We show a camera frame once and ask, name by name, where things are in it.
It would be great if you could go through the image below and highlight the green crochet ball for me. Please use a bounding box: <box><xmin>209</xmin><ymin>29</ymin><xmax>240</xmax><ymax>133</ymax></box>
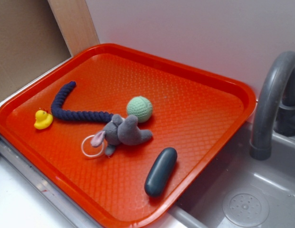
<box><xmin>127</xmin><ymin>96</ymin><xmax>153</xmax><ymax>123</ymax></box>

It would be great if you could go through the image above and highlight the grey plush mouse toy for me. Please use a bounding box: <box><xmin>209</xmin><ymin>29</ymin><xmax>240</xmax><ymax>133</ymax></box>
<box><xmin>90</xmin><ymin>114</ymin><xmax>153</xmax><ymax>157</ymax></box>

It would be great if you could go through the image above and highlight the orange plastic tray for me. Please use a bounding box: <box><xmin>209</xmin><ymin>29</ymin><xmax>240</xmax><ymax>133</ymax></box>
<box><xmin>0</xmin><ymin>44</ymin><xmax>256</xmax><ymax>228</ymax></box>

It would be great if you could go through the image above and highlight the dark teal oblong case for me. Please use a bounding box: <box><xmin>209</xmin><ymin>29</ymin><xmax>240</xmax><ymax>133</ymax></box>
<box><xmin>144</xmin><ymin>147</ymin><xmax>177</xmax><ymax>198</ymax></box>

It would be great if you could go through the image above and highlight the yellow rubber duck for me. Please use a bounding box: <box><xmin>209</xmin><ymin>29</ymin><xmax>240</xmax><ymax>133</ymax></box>
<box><xmin>34</xmin><ymin>110</ymin><xmax>53</xmax><ymax>130</ymax></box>

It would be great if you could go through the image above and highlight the grey toy sink basin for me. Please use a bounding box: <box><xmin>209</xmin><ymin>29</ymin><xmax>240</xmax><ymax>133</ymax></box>
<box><xmin>168</xmin><ymin>121</ymin><xmax>295</xmax><ymax>228</ymax></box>

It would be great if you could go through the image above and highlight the wooden board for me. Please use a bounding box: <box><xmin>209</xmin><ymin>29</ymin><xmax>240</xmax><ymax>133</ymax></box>
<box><xmin>48</xmin><ymin>0</ymin><xmax>99</xmax><ymax>56</ymax></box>

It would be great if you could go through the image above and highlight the grey toy faucet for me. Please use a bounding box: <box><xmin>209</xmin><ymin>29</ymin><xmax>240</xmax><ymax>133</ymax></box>
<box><xmin>250</xmin><ymin>51</ymin><xmax>295</xmax><ymax>161</ymax></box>

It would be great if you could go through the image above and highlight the white plastic ring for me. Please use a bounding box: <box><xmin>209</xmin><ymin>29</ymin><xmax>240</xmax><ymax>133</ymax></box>
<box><xmin>81</xmin><ymin>135</ymin><xmax>107</xmax><ymax>158</ymax></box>

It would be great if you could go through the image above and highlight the navy braided rope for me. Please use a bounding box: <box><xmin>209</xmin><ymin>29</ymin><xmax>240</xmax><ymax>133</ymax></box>
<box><xmin>50</xmin><ymin>80</ymin><xmax>114</xmax><ymax>124</ymax></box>

